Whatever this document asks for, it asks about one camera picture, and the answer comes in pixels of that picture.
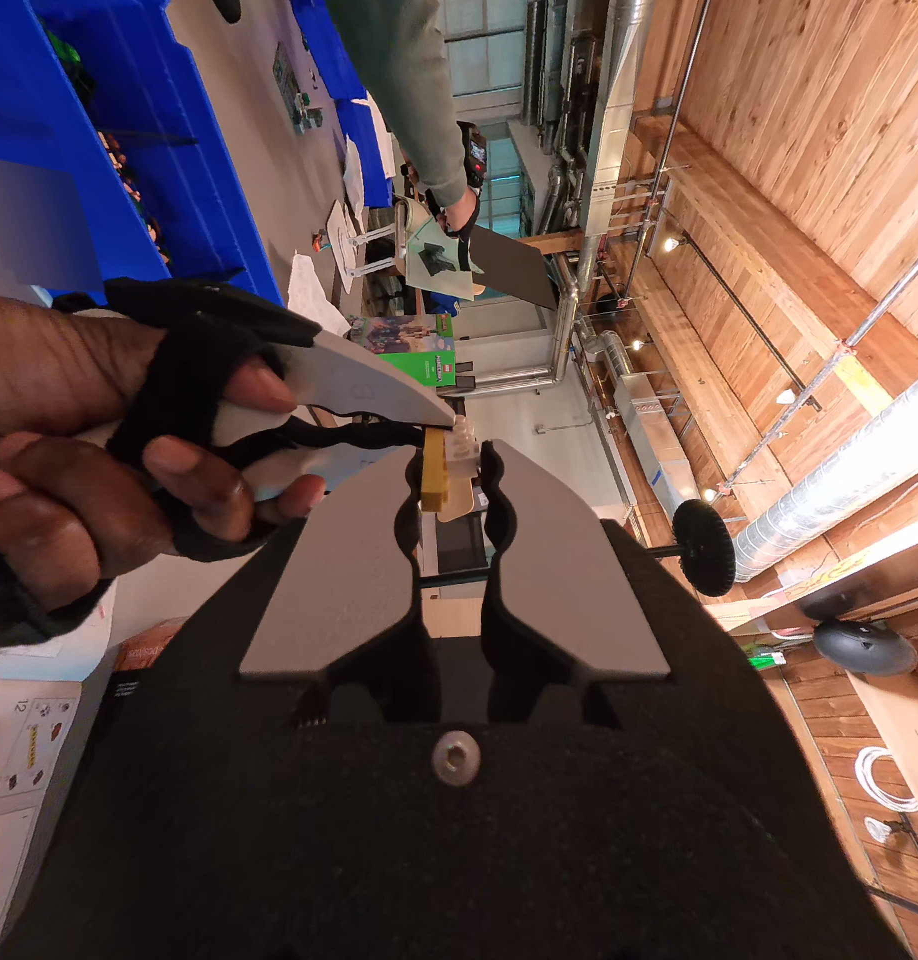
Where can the blue plastic bin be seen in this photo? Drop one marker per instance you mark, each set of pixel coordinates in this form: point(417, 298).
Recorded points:
point(313, 37)
point(166, 150)

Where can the black ceiling dome camera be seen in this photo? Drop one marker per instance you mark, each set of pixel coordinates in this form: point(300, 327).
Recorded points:
point(864, 646)

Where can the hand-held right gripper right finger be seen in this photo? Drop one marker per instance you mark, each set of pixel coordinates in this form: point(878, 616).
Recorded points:
point(571, 585)

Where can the green toy box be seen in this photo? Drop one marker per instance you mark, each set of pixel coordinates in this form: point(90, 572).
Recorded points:
point(414, 360)

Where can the narrow yellow toy plate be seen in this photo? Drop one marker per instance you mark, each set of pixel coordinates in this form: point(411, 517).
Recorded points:
point(434, 480)

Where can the white paper sheet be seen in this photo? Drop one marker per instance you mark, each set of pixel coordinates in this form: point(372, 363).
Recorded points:
point(316, 289)

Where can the person's left hand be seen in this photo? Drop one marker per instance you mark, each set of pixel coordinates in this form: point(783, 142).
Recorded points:
point(46, 420)

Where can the black flat panel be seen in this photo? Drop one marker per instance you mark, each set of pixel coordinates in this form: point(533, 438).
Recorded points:
point(511, 270)

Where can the open picture booklet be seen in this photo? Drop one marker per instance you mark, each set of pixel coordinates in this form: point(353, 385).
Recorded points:
point(459, 285)

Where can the toy instruction sheet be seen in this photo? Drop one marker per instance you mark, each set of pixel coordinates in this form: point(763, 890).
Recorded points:
point(24, 750)

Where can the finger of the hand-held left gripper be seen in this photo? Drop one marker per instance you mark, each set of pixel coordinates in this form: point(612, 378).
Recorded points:
point(339, 465)
point(354, 375)

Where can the another person's forearm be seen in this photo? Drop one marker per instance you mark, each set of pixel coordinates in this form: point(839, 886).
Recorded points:
point(399, 75)

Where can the grey green toy model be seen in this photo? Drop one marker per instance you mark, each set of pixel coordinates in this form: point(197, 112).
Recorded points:
point(294, 90)

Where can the silver upright air duct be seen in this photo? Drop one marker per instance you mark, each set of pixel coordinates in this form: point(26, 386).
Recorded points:
point(616, 112)

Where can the grey desk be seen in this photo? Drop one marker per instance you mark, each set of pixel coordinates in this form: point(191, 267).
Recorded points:
point(234, 112)

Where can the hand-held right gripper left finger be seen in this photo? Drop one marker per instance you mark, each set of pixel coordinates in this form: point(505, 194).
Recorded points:
point(339, 570)

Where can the white toy brick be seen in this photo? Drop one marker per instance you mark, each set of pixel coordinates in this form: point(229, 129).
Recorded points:
point(463, 450)

